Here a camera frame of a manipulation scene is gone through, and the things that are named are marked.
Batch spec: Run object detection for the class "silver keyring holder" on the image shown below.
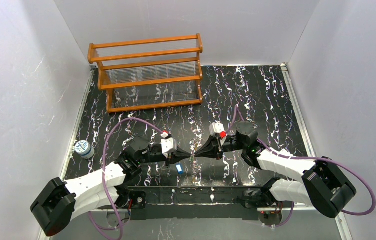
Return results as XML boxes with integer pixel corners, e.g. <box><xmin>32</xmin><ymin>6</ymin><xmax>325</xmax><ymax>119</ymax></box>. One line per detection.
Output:
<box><xmin>190</xmin><ymin>139</ymin><xmax>197</xmax><ymax>177</ymax></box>

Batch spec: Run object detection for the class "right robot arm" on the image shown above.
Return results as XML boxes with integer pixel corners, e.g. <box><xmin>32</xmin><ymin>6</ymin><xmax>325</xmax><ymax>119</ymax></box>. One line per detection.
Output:
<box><xmin>195</xmin><ymin>121</ymin><xmax>357</xmax><ymax>219</ymax></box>

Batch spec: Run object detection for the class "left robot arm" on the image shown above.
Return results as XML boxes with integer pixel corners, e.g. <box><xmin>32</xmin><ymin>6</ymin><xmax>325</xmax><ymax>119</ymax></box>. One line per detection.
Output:
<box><xmin>30</xmin><ymin>137</ymin><xmax>191</xmax><ymax>237</ymax></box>

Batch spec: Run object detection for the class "blue key tag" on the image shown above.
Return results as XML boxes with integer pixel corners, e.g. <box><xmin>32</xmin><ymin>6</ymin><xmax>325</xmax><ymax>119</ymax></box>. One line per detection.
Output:
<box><xmin>175</xmin><ymin>164</ymin><xmax>184</xmax><ymax>175</ymax></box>

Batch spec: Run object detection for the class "blue white tape roll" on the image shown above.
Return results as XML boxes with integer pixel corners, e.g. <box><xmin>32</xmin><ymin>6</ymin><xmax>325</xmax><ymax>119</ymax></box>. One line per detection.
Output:
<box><xmin>74</xmin><ymin>140</ymin><xmax>95</xmax><ymax>160</ymax></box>

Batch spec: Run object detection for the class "orange wooden shelf rack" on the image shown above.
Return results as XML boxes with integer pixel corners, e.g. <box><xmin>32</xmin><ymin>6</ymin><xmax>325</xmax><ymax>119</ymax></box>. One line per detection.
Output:
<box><xmin>87</xmin><ymin>33</ymin><xmax>203</xmax><ymax>113</ymax></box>

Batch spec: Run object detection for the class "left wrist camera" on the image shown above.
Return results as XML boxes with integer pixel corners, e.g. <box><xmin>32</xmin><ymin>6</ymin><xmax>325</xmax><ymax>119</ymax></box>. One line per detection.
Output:
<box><xmin>160</xmin><ymin>131</ymin><xmax>178</xmax><ymax>158</ymax></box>

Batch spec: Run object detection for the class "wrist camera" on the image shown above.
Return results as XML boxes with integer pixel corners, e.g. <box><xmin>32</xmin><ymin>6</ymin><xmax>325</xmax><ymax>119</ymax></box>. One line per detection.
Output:
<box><xmin>160</xmin><ymin>131</ymin><xmax>178</xmax><ymax>158</ymax></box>
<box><xmin>208</xmin><ymin>122</ymin><xmax>227</xmax><ymax>140</ymax></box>

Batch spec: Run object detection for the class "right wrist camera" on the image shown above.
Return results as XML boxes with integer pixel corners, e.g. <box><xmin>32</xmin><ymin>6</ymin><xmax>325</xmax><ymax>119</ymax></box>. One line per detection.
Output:
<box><xmin>208</xmin><ymin>122</ymin><xmax>227</xmax><ymax>140</ymax></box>

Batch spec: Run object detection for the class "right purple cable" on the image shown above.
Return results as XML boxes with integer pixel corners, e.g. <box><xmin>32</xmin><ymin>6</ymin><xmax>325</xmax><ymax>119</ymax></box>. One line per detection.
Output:
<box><xmin>224</xmin><ymin>104</ymin><xmax>376</xmax><ymax>229</ymax></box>

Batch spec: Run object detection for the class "purple cable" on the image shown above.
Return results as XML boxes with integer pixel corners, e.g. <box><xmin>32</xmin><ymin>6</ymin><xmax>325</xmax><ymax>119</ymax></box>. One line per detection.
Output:
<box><xmin>224</xmin><ymin>104</ymin><xmax>376</xmax><ymax>229</ymax></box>
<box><xmin>86</xmin><ymin>116</ymin><xmax>169</xmax><ymax>240</ymax></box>

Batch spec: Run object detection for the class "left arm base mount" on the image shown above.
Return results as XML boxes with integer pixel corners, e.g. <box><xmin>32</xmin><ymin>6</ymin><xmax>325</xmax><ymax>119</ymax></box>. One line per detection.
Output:
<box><xmin>96</xmin><ymin>188</ymin><xmax>147</xmax><ymax>210</ymax></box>

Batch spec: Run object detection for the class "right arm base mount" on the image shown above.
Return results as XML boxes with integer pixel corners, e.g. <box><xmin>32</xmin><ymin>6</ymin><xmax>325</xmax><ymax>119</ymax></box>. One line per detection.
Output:
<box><xmin>232</xmin><ymin>189</ymin><xmax>287</xmax><ymax>220</ymax></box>

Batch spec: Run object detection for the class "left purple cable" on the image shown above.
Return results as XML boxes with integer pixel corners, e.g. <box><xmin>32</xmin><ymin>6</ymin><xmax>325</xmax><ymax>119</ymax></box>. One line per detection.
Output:
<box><xmin>86</xmin><ymin>116</ymin><xmax>169</xmax><ymax>240</ymax></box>

